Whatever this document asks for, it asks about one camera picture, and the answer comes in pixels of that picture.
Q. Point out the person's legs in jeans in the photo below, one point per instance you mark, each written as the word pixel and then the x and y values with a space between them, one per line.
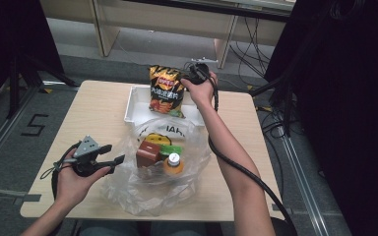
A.
pixel 118 229

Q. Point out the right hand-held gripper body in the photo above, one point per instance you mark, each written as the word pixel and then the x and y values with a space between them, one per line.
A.
pixel 198 73

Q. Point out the person's left hand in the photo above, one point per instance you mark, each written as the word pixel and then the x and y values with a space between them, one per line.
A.
pixel 72 187

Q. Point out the orange juice bottle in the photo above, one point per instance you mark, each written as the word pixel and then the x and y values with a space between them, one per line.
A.
pixel 173 166

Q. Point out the black tripod stand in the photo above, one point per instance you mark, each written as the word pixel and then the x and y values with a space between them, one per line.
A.
pixel 13 91

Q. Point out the green snack packet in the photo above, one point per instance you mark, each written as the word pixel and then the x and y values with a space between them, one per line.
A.
pixel 170 150

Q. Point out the black metal stand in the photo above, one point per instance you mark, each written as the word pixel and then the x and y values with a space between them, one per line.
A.
pixel 287 108

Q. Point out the black curtain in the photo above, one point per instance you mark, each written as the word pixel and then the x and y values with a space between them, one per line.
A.
pixel 347 98
pixel 10 29

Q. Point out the yellow black chip bag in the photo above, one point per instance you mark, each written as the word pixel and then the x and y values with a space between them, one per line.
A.
pixel 165 91

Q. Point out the brown drink carton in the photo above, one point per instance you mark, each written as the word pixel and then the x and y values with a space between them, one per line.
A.
pixel 147 154

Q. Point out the metal floor rail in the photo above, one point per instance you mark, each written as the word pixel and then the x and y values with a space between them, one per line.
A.
pixel 303 183
pixel 0 137

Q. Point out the light wooden desk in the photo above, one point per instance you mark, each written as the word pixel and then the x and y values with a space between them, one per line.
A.
pixel 164 19

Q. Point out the white plastic bin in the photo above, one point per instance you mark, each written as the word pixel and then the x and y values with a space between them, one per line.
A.
pixel 138 108

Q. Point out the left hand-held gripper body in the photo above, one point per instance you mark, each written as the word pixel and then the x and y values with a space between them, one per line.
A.
pixel 86 147

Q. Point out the clear plastic bag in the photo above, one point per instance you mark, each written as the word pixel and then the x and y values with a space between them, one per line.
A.
pixel 164 196

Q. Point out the person's right hand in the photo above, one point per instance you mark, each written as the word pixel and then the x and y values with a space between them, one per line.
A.
pixel 203 93

